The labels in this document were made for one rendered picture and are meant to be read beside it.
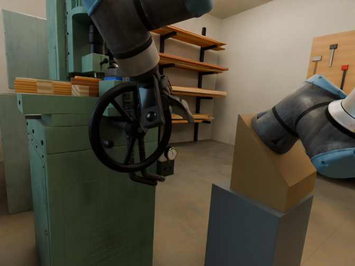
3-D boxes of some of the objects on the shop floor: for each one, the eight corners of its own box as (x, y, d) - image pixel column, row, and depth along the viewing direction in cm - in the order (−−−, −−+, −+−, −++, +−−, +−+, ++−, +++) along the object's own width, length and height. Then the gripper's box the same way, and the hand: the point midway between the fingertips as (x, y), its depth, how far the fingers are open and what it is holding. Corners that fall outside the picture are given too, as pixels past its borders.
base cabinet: (54, 337, 73) (43, 155, 61) (34, 246, 115) (25, 128, 103) (153, 271, 103) (159, 141, 91) (108, 218, 145) (108, 124, 133)
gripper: (183, 44, 45) (201, 106, 59) (109, 66, 49) (141, 119, 64) (184, 63, 39) (203, 126, 54) (100, 86, 44) (138, 139, 58)
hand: (169, 130), depth 57 cm, fingers open, 14 cm apart
